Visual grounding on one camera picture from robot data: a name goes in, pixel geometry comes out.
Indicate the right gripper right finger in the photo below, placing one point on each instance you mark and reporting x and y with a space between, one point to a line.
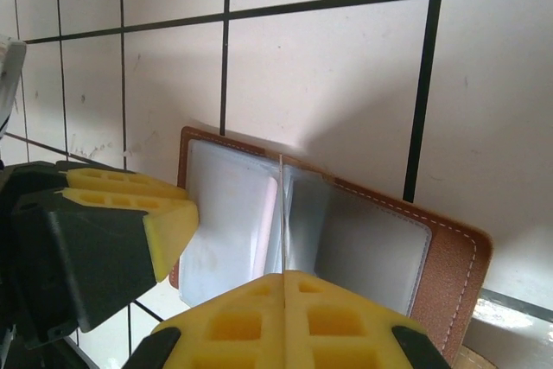
345 330

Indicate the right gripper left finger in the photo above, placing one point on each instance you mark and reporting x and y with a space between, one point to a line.
233 326

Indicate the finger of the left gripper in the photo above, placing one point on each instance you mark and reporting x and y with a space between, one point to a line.
108 248
129 181

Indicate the brown leather card holder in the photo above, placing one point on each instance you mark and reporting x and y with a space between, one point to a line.
449 256

